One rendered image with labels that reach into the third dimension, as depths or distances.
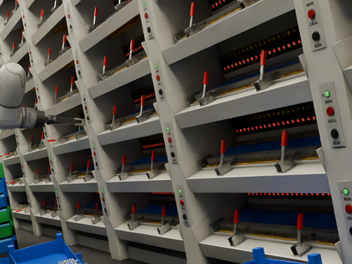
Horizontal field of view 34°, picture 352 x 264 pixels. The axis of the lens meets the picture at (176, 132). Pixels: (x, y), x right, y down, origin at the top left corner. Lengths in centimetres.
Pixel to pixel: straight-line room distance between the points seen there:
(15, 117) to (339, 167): 161
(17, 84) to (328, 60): 152
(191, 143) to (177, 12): 39
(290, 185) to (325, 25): 37
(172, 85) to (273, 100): 48
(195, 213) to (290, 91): 61
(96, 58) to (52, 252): 78
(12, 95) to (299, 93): 145
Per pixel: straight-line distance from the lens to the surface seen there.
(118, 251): 237
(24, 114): 251
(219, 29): 144
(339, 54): 111
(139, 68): 188
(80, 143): 256
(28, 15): 310
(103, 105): 236
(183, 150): 170
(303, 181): 126
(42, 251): 229
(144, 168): 213
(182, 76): 172
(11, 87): 240
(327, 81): 115
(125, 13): 193
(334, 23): 113
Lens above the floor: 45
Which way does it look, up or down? level
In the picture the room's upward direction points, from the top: 11 degrees counter-clockwise
